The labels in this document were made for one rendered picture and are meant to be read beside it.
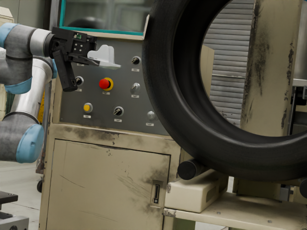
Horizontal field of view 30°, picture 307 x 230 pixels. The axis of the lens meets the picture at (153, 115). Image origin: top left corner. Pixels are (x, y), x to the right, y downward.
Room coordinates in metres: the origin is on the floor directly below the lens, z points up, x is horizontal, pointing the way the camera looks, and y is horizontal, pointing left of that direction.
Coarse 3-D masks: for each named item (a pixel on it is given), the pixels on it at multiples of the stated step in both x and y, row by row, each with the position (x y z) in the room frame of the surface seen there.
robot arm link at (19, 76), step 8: (8, 56) 1.59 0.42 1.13; (32, 56) 1.61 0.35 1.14; (0, 64) 1.59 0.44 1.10; (8, 64) 1.59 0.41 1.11; (16, 64) 1.58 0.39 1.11; (24, 64) 1.59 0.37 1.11; (32, 64) 1.63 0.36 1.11; (0, 72) 1.59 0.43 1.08; (8, 72) 1.59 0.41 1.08; (16, 72) 1.59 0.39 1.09; (24, 72) 1.60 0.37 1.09; (0, 80) 1.60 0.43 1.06; (8, 80) 1.60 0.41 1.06; (16, 80) 1.60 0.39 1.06; (24, 80) 1.61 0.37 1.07; (8, 88) 1.61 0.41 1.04; (16, 88) 1.61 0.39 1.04; (24, 88) 1.61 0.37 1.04
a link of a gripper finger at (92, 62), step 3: (75, 57) 1.50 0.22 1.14; (78, 57) 1.50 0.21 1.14; (81, 57) 1.49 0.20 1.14; (84, 57) 1.50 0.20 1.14; (75, 60) 1.50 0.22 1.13; (78, 60) 1.50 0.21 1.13; (81, 60) 1.49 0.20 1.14; (84, 60) 1.49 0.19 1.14; (87, 60) 1.49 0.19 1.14; (90, 60) 1.50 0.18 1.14; (93, 60) 1.50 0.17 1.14; (96, 60) 1.50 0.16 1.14; (87, 63) 1.49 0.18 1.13; (90, 63) 1.49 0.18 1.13; (93, 63) 1.49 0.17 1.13; (96, 63) 1.49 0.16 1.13; (99, 63) 1.49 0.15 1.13
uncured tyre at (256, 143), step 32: (160, 0) 1.37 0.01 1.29; (192, 0) 1.59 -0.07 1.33; (224, 0) 1.60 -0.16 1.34; (160, 32) 1.35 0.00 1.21; (192, 32) 1.62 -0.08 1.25; (160, 64) 1.35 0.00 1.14; (192, 64) 1.62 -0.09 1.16; (160, 96) 1.35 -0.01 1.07; (192, 96) 1.61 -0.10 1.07; (192, 128) 1.32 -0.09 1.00; (224, 128) 1.58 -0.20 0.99; (224, 160) 1.30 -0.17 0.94; (256, 160) 1.27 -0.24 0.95; (288, 160) 1.26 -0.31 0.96
